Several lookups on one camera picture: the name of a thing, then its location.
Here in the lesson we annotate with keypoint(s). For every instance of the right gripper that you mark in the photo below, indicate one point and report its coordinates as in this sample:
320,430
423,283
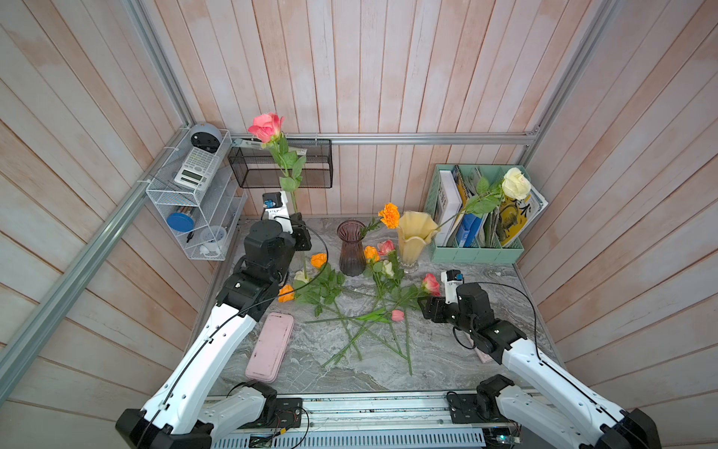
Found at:
439,301

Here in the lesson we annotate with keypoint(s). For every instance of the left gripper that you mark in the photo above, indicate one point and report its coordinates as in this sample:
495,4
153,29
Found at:
300,231

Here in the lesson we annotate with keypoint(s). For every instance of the orange marigold flower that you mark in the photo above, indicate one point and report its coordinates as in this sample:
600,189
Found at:
389,216

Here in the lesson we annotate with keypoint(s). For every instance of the pink rose flower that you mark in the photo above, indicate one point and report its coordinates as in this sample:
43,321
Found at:
268,129

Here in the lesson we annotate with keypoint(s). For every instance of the cream white rose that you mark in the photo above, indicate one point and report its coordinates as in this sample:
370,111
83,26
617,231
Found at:
484,197

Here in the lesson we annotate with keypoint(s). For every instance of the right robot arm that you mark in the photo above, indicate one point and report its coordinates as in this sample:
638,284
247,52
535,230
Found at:
575,416

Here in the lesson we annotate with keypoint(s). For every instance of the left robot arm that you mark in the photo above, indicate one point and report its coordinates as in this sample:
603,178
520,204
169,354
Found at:
176,416

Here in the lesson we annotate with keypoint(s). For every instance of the small orange rose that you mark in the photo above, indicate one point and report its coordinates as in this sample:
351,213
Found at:
318,260

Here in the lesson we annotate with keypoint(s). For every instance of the pink rose right side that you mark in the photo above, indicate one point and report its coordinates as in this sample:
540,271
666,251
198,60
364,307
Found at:
431,285

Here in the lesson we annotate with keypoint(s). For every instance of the purple glass vase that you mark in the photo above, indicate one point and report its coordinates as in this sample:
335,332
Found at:
352,257

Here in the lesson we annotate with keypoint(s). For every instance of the large orange rose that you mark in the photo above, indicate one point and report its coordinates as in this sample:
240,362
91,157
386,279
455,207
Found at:
287,293

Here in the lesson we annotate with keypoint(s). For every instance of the pink tulip flower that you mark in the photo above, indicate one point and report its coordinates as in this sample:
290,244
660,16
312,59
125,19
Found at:
380,315

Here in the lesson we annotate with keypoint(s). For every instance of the orange rose by vase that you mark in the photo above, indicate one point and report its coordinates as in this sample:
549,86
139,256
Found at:
371,255

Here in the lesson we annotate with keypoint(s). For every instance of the pink calculator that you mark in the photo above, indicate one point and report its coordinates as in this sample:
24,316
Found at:
484,358

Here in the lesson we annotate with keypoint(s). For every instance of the pink rose near vase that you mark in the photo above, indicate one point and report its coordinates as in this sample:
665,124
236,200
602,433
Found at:
386,248

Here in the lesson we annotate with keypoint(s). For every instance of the yellow glass vase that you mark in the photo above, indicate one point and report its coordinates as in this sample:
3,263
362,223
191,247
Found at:
415,231

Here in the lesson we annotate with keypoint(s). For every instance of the white cup on shelf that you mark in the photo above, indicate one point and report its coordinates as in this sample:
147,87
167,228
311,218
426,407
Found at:
212,241

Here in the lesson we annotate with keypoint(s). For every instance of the white book in organizer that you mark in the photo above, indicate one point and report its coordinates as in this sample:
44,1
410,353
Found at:
449,204

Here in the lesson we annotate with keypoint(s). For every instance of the green file organizer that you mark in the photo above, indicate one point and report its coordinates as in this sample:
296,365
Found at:
470,245

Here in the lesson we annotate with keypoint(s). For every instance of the pink pencil case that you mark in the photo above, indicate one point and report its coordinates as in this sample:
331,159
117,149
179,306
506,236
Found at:
269,351

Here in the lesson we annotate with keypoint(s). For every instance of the blue lid jar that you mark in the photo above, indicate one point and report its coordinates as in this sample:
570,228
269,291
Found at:
181,219

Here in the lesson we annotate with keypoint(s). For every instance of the yellow magazine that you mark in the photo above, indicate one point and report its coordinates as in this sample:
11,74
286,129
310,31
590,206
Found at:
515,215

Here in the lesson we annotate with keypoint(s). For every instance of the white calculator on shelf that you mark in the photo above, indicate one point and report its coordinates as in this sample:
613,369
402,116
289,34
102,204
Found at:
197,169

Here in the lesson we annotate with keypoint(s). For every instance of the round black white device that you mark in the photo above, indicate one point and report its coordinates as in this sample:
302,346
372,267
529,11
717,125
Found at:
206,137

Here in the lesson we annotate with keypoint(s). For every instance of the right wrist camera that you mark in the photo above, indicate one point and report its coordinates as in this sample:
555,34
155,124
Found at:
451,280

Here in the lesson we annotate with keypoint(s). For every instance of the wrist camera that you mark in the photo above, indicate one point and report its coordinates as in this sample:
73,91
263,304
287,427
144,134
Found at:
451,280
276,205

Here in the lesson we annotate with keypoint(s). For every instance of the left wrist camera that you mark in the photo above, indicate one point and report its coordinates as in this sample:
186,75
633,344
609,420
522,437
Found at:
276,205

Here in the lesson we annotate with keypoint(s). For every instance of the black wire basket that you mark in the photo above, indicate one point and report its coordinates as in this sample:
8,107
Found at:
256,167

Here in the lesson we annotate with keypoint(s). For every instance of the white wire shelf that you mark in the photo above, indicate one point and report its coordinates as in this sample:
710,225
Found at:
220,204

